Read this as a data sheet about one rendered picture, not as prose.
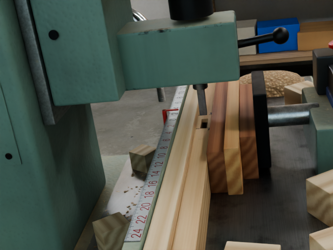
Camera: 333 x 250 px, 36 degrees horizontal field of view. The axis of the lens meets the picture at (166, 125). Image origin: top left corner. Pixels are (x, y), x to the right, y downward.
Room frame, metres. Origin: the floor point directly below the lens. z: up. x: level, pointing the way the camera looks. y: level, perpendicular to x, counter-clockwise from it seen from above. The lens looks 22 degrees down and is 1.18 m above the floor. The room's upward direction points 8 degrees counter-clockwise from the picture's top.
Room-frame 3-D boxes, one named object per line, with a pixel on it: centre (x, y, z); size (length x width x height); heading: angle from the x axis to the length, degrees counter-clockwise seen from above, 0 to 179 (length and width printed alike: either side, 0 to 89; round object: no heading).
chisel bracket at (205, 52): (0.61, -0.03, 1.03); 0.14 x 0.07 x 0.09; 79
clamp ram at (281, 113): (0.56, -0.14, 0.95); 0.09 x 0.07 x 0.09; 169
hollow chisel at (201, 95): (0.61, -0.05, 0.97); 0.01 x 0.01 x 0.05; 79
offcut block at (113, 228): (0.56, 0.09, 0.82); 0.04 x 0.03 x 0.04; 115
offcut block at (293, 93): (0.69, -0.20, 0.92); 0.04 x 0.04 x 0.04; 17
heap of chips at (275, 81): (0.81, -0.18, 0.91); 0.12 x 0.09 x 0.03; 79
